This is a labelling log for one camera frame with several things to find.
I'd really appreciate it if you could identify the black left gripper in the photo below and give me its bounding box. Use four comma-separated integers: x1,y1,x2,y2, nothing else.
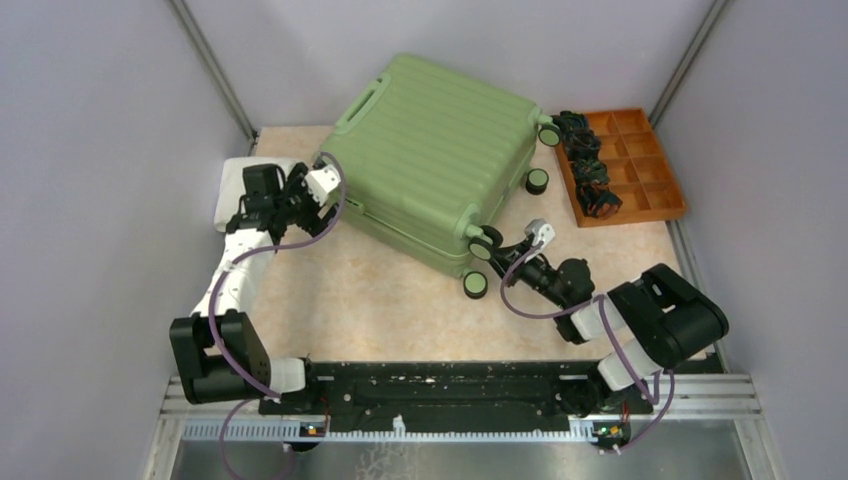
274,162,342,238

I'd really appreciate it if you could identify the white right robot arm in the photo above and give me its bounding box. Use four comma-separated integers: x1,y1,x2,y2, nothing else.
469,219,730,416

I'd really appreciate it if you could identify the suitcase wheel middle right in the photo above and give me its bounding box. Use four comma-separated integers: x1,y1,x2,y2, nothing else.
468,225,503,261

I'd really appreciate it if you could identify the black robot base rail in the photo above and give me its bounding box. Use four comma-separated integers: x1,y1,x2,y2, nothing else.
258,360,654,434

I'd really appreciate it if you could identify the white folded towel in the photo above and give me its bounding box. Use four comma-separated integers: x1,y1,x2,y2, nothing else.
213,156,299,233

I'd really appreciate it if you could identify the green suitcase blue lining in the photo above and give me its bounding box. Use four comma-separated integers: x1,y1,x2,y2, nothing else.
321,53,544,277

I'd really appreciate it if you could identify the suitcase wheel front right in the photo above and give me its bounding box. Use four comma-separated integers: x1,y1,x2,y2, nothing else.
462,271,489,300

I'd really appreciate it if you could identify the white slotted cable duct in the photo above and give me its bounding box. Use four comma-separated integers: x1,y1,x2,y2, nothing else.
182,416,625,443

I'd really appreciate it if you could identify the dark bundle in tray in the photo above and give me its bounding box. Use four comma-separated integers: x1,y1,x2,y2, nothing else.
576,184,623,220
564,129,602,162
572,157,610,186
552,110,589,136

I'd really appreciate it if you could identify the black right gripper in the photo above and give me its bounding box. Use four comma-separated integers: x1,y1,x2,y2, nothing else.
480,237,569,310

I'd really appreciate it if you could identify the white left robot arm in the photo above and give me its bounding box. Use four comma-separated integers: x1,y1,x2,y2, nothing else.
169,151,347,414

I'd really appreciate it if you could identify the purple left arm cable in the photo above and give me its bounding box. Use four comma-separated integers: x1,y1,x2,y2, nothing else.
207,152,347,480

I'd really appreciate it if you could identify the orange compartment tray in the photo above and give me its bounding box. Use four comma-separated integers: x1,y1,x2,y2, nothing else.
555,108,687,228

